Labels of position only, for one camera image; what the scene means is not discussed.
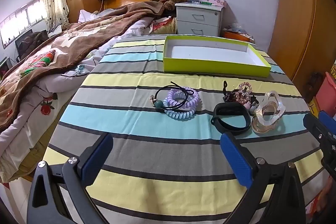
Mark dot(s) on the white nightstand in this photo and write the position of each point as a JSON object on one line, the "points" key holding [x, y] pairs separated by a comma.
{"points": [[199, 19]]}

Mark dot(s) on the red green plaid cushion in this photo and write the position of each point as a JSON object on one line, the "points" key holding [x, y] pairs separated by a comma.
{"points": [[39, 62]]}

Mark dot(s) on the lime green cardboard box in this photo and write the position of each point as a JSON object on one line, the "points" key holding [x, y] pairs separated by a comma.
{"points": [[210, 66]]}

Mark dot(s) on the striped tablecloth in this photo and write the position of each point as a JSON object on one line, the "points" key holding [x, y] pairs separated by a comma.
{"points": [[157, 140]]}

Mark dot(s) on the wide wooden wardrobe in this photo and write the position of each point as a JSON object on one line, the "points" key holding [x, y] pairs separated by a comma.
{"points": [[296, 16]]}

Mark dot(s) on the pink floral box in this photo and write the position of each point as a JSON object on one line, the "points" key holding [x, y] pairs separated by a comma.
{"points": [[215, 0]]}

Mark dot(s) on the window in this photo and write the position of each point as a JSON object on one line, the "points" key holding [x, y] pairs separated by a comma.
{"points": [[23, 16]]}

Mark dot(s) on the orange box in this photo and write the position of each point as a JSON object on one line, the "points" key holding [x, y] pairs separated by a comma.
{"points": [[236, 35]]}

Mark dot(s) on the white floral duvet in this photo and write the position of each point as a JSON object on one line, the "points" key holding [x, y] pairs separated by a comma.
{"points": [[34, 119]]}

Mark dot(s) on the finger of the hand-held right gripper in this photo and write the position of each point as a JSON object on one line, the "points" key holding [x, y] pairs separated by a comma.
{"points": [[319, 134], [328, 120]]}

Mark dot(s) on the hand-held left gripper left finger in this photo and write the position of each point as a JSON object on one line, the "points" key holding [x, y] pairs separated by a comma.
{"points": [[94, 158]]}

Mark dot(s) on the yellow pillow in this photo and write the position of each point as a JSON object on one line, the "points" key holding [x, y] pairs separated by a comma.
{"points": [[165, 27]]}

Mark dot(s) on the black monitor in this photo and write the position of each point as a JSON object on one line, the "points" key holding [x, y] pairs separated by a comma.
{"points": [[23, 43]]}

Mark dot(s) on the pink rhinestone hair clip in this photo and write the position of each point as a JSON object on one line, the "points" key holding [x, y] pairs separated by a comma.
{"points": [[244, 91]]}

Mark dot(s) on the clear hair claw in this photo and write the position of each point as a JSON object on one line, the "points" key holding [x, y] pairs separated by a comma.
{"points": [[262, 127]]}

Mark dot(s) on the black wristband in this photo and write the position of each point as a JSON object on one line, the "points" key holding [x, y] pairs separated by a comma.
{"points": [[231, 128]]}

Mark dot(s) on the small cartoon hair clip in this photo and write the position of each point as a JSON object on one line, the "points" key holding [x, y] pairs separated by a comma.
{"points": [[252, 104]]}

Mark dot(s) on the yellow box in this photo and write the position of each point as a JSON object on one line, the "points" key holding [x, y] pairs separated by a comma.
{"points": [[312, 107]]}

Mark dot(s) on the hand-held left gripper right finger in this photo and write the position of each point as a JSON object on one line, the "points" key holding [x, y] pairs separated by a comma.
{"points": [[236, 161]]}

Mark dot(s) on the brown blanket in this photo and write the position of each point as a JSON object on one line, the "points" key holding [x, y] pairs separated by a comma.
{"points": [[78, 40]]}

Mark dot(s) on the pink bin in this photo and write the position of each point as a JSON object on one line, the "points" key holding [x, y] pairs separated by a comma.
{"points": [[326, 92]]}

